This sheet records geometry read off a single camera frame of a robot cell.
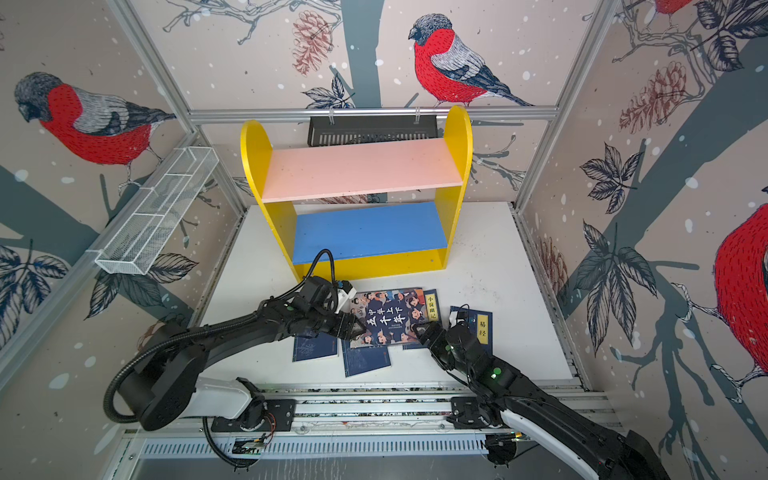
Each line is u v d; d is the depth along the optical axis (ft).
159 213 2.55
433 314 2.95
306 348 2.75
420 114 2.95
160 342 1.41
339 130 3.12
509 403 1.84
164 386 1.37
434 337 2.39
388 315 2.89
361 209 3.50
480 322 2.88
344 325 2.45
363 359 2.68
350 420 2.40
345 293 2.61
